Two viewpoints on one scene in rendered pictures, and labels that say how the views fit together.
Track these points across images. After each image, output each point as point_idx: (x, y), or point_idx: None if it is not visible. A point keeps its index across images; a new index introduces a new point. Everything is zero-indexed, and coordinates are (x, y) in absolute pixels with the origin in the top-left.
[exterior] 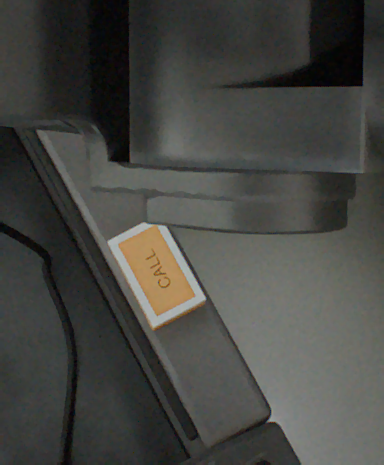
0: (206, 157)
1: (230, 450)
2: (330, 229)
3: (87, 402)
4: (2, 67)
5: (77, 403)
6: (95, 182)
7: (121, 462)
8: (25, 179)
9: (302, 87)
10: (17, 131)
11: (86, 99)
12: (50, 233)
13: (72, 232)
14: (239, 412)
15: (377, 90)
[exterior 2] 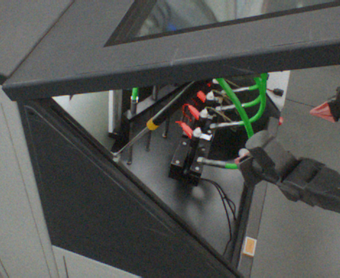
0: (291, 182)
1: (241, 274)
2: (295, 198)
3: None
4: (278, 166)
5: None
6: (276, 183)
7: None
8: (236, 228)
9: (303, 181)
10: (241, 221)
11: (282, 175)
12: (233, 238)
13: (236, 240)
14: (244, 274)
15: (309, 184)
